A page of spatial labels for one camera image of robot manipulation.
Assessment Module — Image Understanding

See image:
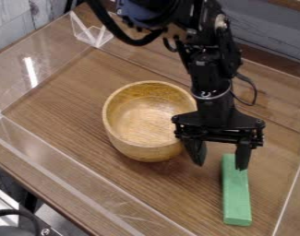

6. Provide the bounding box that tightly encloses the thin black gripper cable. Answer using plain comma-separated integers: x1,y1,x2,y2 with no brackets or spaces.
229,73,259,107

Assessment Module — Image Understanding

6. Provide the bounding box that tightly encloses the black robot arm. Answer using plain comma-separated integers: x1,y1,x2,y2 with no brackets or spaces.
115,0,265,171

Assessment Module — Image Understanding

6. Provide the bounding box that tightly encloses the green rectangular block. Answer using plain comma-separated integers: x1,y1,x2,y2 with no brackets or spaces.
220,154,251,227

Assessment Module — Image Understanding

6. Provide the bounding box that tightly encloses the black cable under table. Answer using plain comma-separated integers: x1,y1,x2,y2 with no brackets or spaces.
0,208,44,236

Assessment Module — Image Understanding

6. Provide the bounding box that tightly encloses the brown wooden bowl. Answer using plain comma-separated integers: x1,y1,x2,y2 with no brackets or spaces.
101,80,195,162

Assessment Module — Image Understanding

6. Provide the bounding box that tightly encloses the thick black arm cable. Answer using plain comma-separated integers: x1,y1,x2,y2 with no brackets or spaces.
85,0,178,48

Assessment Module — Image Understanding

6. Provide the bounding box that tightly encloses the black metal table bracket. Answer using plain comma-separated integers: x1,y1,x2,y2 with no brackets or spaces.
17,214,63,236

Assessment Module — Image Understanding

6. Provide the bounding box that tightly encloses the clear acrylic corner bracket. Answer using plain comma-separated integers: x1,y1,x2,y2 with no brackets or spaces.
69,11,113,48

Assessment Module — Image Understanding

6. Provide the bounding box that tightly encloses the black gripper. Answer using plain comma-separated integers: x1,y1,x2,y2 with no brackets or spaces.
171,88,265,171

